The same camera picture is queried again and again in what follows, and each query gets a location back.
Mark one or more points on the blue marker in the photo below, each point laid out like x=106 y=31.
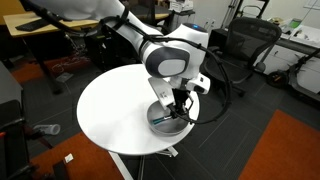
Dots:
x=159 y=120

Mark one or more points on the clear plastic bottle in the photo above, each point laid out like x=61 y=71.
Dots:
x=52 y=129

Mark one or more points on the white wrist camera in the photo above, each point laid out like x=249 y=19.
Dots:
x=200 y=84

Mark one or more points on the black keyboard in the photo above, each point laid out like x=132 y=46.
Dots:
x=33 y=25

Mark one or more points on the yellow wooden desk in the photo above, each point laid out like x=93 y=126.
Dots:
x=11 y=21

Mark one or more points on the white bowl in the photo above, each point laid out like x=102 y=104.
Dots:
x=169 y=127

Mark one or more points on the black mesh office chair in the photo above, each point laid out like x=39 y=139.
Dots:
x=246 y=39

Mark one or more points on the electric scooter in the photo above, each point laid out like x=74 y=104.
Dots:
x=282 y=78

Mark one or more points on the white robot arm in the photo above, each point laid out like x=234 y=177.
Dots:
x=177 y=55

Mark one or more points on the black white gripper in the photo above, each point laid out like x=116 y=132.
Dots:
x=180 y=96

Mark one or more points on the round white table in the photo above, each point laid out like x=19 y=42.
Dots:
x=112 y=113

